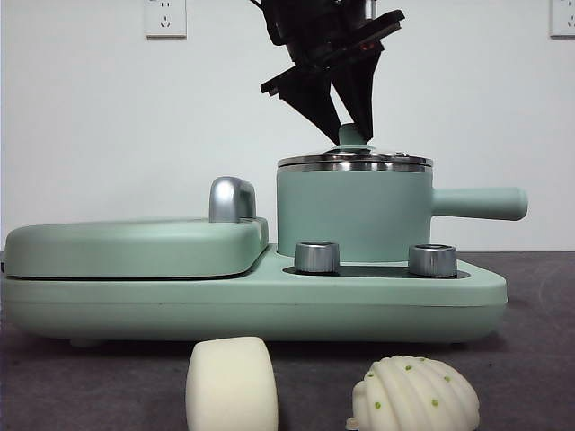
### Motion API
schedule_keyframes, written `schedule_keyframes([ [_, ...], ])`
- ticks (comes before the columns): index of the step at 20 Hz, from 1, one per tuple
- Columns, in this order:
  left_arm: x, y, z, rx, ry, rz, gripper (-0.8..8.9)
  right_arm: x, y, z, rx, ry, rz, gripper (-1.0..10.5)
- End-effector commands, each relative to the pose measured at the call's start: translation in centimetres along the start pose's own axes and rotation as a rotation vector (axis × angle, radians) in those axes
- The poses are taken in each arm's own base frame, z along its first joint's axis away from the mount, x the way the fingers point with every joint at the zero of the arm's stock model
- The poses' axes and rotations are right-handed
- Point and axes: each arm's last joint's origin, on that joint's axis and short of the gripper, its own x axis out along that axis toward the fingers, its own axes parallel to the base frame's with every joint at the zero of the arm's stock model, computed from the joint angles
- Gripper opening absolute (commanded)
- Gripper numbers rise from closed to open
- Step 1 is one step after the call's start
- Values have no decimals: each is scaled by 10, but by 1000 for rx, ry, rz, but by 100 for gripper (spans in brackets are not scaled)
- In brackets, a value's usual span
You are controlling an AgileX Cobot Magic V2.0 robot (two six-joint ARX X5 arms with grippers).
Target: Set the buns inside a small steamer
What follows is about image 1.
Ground glass pot lid green knob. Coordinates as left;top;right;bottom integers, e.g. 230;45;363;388
276;124;435;172

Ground plain white steamed bun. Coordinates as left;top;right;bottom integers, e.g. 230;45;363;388
185;336;279;431

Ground ridged white bun green dots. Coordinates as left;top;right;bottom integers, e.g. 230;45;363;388
345;354;481;431

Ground silver control knob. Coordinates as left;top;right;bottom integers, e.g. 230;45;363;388
294;241;341;274
408;243;459;277

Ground green breakfast machine base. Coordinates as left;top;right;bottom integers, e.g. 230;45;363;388
0;244;509;349

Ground green grill lid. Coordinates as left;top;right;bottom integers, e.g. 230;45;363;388
4;216;270;280

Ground green pot with handle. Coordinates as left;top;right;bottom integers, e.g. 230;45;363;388
275;164;528;264

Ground silver grill lid handle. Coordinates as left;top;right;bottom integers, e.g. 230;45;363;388
208;176;259;224

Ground white wall socket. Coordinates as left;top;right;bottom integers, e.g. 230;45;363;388
549;0;575;40
144;0;188;40

